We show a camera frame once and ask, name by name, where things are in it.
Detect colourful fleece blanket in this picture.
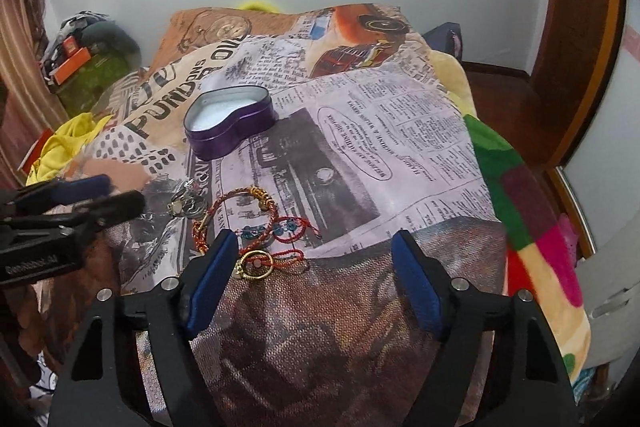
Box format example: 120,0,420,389
426,50,591,383

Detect pile of bags and clothes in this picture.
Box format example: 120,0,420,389
40,11,141,117

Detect newspaper print blanket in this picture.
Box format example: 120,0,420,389
42,10,506,426

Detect white cabinet with heart stickers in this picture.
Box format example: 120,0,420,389
562,0,640,249

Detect silver earrings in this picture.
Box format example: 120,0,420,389
167,179,207,219

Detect yellow cloth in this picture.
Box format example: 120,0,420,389
26,113,112,186

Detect brown wooden door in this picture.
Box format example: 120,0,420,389
532,0,626,168

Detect gold ring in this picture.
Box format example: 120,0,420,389
233,248,276,282

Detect striped brown curtain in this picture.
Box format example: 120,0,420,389
1,0,67,188

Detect purple heart-shaped tin box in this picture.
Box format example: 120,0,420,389
183,86,278,161

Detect red thread blue bead bracelet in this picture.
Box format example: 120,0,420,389
238,215,324,270

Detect red gold beaded bracelet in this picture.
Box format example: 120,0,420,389
191,185,280,256

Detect dark blue bag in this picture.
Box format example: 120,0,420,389
422,22,463,61

